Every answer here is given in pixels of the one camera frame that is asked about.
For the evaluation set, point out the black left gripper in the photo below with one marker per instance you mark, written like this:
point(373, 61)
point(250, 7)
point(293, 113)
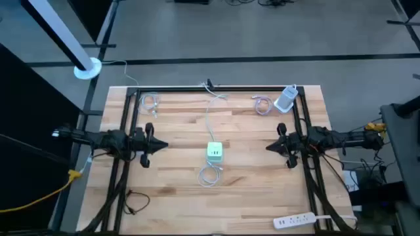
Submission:
point(142, 142)

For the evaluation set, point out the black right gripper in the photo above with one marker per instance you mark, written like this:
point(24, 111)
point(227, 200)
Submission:
point(293, 144)

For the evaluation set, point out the white tower power strip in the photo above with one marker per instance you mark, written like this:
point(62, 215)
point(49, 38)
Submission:
point(287, 98)

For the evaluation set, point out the mint green cube power strip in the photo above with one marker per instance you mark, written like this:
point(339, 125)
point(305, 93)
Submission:
point(215, 149)

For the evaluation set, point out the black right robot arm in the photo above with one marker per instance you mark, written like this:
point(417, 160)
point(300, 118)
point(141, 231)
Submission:
point(331, 139)

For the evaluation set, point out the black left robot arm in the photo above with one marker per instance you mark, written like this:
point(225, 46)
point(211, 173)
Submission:
point(108, 141)

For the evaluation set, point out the white flat power strip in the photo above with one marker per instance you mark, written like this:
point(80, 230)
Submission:
point(295, 220)

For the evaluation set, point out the white paper box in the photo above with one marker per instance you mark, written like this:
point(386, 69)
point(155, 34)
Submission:
point(351, 180)

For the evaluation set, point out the black power supply box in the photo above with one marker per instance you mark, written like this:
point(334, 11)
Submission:
point(370, 178)

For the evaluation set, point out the yellow power plug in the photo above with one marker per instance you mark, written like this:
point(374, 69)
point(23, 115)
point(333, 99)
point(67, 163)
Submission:
point(374, 127)

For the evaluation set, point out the dark grey side table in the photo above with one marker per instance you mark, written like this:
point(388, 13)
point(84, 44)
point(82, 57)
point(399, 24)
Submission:
point(403, 147)

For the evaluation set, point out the black floor box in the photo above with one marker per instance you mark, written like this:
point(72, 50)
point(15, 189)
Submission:
point(192, 1)

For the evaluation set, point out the white pole with round base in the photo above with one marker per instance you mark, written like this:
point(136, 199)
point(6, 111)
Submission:
point(63, 31)

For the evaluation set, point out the black aluminium table frame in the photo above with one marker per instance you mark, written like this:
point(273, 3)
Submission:
point(249, 88)

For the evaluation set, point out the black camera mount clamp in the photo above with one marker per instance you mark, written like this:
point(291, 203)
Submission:
point(209, 84)

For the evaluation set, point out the black partition wall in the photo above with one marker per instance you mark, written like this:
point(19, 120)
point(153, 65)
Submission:
point(26, 131)

